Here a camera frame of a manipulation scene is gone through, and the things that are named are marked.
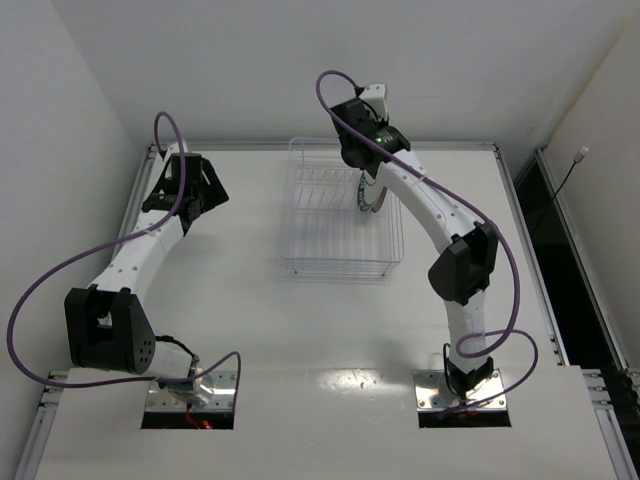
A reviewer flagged orange sunburst plate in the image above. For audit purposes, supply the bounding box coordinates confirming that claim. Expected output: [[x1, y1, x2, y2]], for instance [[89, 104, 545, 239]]
[[371, 187, 387, 213]]

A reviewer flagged green rimmed white plate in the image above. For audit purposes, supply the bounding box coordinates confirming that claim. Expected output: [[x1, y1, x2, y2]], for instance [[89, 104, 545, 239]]
[[357, 171, 384, 212]]

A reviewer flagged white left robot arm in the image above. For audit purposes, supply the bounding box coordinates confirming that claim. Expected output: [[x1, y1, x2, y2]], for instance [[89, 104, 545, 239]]
[[64, 153, 229, 405]]

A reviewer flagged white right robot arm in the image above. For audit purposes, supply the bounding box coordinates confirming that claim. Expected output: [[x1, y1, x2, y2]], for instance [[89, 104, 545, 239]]
[[330, 98, 498, 353]]

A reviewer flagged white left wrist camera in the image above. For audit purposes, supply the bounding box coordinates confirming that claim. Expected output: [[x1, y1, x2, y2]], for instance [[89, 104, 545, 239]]
[[163, 140, 190, 157]]

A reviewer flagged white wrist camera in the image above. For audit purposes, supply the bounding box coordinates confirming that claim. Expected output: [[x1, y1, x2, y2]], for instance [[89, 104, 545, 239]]
[[358, 83, 389, 121], [163, 140, 190, 157]]

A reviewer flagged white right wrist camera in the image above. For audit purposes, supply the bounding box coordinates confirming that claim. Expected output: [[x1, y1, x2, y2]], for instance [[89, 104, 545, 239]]
[[358, 83, 389, 121]]

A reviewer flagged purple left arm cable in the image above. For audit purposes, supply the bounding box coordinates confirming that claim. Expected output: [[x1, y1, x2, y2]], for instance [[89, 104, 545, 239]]
[[6, 111, 242, 391]]

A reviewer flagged white wire dish rack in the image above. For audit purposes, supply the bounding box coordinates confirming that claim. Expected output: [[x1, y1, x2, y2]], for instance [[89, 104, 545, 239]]
[[279, 137, 404, 280]]

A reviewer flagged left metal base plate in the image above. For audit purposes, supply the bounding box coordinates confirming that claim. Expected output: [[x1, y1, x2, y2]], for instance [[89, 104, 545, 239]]
[[145, 371, 237, 413]]

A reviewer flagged metal base plate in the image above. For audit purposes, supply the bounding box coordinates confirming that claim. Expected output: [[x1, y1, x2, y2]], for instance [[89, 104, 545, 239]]
[[145, 371, 237, 413], [413, 370, 507, 412]]

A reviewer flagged black wall cable with plug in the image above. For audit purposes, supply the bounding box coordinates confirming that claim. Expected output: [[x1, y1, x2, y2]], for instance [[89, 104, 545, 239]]
[[550, 145, 591, 201]]

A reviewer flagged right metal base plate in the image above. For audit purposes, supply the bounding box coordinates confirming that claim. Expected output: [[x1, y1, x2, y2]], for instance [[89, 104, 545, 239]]
[[413, 370, 507, 412]]

